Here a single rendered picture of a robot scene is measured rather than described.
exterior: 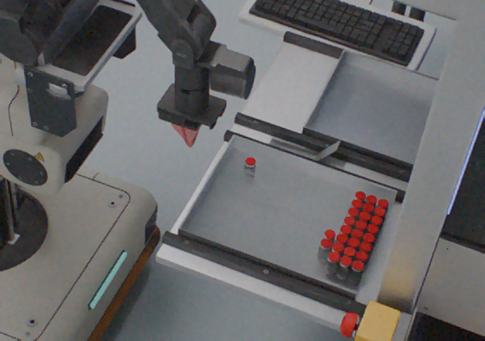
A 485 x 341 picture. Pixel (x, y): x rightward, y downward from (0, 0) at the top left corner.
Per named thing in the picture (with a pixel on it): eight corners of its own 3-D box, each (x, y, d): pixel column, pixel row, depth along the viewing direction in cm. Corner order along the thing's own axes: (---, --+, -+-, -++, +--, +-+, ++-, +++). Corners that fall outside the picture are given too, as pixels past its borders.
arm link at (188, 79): (182, 35, 158) (169, 56, 155) (223, 46, 157) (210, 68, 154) (182, 67, 164) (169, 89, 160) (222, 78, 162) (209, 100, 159)
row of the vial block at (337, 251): (364, 208, 191) (367, 192, 187) (334, 278, 179) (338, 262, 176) (352, 204, 191) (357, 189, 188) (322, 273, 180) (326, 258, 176)
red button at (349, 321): (365, 327, 162) (370, 313, 159) (358, 347, 159) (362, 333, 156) (343, 318, 162) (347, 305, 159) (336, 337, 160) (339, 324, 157)
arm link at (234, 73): (191, 2, 154) (171, 38, 149) (261, 20, 153) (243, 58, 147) (192, 56, 164) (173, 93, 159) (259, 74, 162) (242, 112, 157)
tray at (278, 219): (394, 202, 193) (397, 190, 190) (352, 305, 176) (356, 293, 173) (232, 146, 199) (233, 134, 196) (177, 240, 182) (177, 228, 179)
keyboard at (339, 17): (423, 32, 240) (425, 24, 238) (405, 67, 231) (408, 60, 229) (270, -19, 248) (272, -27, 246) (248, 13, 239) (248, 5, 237)
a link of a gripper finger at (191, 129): (195, 162, 169) (196, 123, 162) (157, 149, 170) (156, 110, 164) (211, 136, 173) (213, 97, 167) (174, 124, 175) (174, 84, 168)
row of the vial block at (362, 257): (386, 215, 190) (391, 200, 187) (358, 286, 178) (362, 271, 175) (375, 212, 190) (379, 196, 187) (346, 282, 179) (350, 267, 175)
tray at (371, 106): (492, 109, 213) (496, 98, 210) (462, 194, 196) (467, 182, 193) (341, 61, 219) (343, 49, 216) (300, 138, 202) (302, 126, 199)
